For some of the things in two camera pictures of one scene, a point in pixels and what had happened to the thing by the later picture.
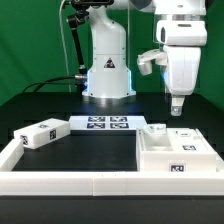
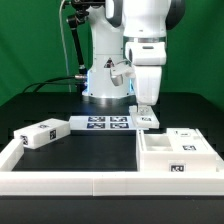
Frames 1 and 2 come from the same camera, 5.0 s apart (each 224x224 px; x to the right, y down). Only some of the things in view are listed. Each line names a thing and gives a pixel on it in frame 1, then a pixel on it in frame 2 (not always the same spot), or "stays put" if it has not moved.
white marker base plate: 107,123 stays put
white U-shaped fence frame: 106,183 stays put
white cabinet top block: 43,132 stays put
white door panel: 189,140 stays put
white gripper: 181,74 → 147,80
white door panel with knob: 155,129 → 146,121
